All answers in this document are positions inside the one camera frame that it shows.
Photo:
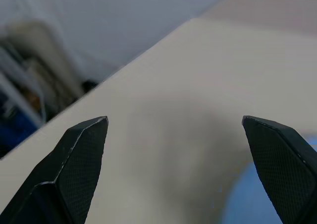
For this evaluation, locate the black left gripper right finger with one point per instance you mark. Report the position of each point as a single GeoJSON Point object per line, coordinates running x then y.
{"type": "Point", "coordinates": [280, 164]}

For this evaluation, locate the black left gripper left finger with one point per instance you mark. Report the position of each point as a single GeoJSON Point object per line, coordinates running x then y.
{"type": "Point", "coordinates": [71, 174]}

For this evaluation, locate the blue plate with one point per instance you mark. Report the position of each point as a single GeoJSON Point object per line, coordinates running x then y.
{"type": "Point", "coordinates": [245, 196]}

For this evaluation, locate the blurred white shelf unit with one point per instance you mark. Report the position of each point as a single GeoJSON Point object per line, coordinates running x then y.
{"type": "Point", "coordinates": [29, 85]}

